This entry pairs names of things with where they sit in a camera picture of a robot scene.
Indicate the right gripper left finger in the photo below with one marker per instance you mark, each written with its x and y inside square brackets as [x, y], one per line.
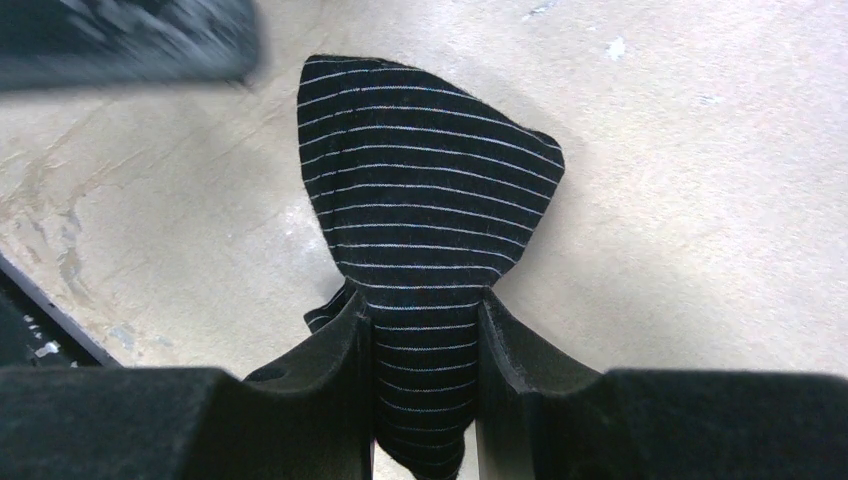
[305, 415]

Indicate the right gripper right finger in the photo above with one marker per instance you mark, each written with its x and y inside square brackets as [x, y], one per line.
[544, 415]

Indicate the black striped underwear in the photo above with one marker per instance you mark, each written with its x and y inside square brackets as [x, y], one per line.
[426, 196]

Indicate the green divided storage tray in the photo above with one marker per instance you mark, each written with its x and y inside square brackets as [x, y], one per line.
[77, 44]

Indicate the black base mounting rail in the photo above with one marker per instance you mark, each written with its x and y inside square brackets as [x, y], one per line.
[36, 333]

